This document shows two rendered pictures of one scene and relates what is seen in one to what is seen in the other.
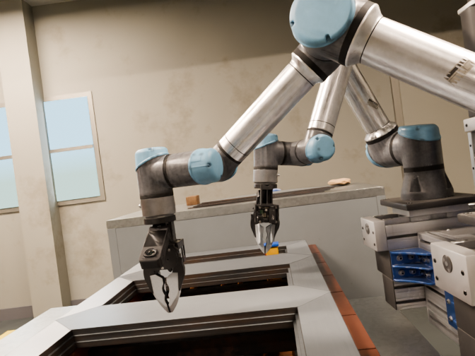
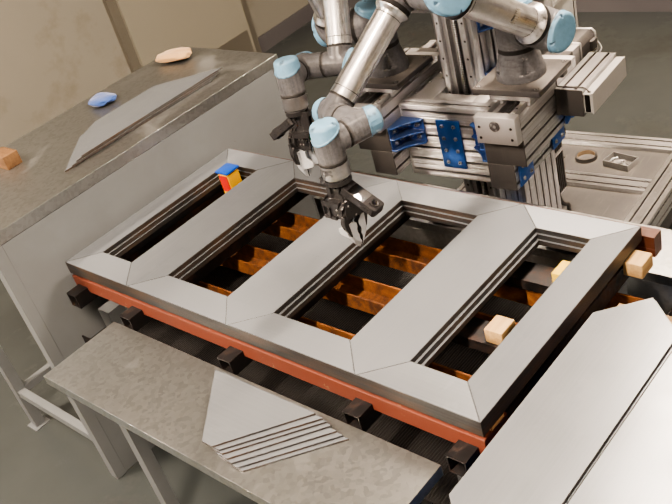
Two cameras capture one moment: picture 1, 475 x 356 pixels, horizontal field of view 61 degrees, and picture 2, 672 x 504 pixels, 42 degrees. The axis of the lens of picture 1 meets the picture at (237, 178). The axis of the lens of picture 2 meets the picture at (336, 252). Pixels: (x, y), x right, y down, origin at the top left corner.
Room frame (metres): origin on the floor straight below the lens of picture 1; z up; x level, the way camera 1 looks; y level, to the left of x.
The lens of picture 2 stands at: (-0.45, 1.64, 2.15)
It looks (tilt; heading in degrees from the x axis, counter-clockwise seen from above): 32 degrees down; 315
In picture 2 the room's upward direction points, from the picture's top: 17 degrees counter-clockwise
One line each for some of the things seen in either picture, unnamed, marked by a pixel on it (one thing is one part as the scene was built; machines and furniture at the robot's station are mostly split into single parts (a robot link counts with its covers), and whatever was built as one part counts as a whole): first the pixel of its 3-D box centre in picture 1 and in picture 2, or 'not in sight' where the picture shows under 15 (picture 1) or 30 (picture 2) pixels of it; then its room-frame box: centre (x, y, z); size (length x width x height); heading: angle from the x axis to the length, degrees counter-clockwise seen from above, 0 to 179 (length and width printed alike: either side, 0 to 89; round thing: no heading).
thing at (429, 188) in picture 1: (425, 181); (384, 54); (1.26, -0.58, 1.09); 0.15 x 0.15 x 0.10
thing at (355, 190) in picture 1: (245, 203); (100, 131); (2.16, -0.03, 1.03); 1.30 x 0.60 x 0.04; 85
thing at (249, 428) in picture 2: not in sight; (251, 428); (0.86, 0.75, 0.77); 0.45 x 0.20 x 0.04; 175
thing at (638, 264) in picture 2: not in sight; (637, 264); (0.24, -0.06, 0.79); 0.06 x 0.05 x 0.04; 85
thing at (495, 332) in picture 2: not in sight; (500, 330); (0.45, 0.28, 0.79); 0.06 x 0.05 x 0.04; 85
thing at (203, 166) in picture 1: (197, 167); (356, 124); (0.88, 0.08, 1.21); 0.11 x 0.11 x 0.08; 69
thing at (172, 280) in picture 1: (176, 288); (355, 226); (0.91, 0.17, 0.95); 0.06 x 0.03 x 0.09; 175
